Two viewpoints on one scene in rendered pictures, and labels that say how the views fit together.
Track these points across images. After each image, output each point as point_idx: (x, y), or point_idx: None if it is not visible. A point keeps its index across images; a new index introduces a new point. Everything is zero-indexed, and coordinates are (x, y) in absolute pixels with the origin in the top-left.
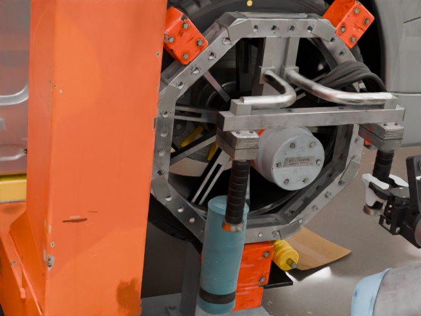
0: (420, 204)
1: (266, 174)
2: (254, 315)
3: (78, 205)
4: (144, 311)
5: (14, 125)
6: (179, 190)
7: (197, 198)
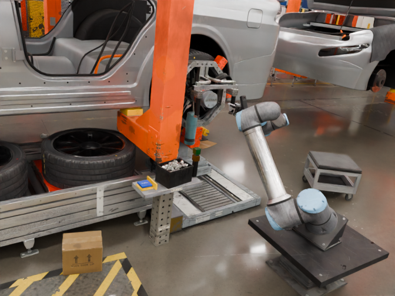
0: (244, 107)
1: (202, 104)
2: None
3: (168, 103)
4: None
5: (133, 93)
6: None
7: None
